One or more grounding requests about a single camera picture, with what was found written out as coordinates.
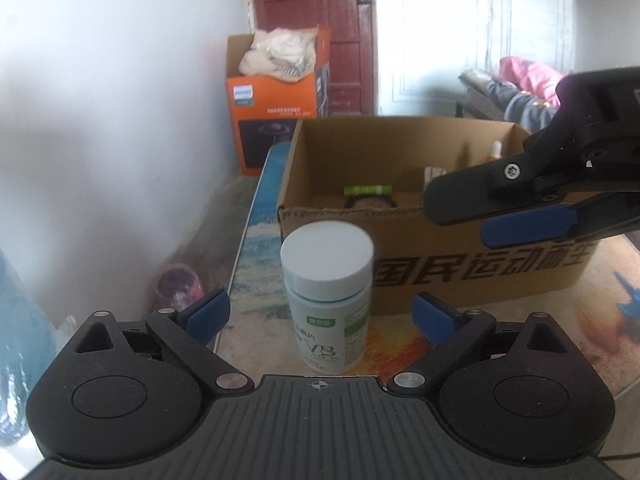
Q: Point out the green dropper bottle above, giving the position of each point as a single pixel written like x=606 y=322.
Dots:
x=495 y=152

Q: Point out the red wooden door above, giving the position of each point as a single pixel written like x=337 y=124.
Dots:
x=320 y=10

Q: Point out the white pill bottle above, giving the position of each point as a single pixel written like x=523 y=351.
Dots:
x=325 y=280

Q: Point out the pink glass jar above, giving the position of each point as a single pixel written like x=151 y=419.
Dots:
x=177 y=285

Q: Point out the white charger plug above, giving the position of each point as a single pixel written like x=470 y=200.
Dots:
x=435 y=175

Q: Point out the brown jar with gold lid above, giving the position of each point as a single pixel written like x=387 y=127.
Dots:
x=370 y=203

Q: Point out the cream cloth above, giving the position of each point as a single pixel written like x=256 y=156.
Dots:
x=280 y=52

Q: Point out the orange appliance box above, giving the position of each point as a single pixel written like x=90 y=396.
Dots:
x=270 y=130

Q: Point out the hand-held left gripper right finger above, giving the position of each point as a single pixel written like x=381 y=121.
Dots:
x=432 y=317

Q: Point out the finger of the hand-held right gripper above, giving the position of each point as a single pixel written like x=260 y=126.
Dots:
x=530 y=225
x=460 y=195

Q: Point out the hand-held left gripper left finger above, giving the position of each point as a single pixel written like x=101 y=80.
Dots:
x=207 y=317

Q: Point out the white panelled door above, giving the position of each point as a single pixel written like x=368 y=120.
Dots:
x=450 y=35

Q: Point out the pink floral cloth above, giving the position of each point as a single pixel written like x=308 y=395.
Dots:
x=530 y=77

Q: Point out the brown cardboard box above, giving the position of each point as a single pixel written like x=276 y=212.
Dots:
x=450 y=275

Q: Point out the printed table cover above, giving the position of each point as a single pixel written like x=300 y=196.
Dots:
x=550 y=340

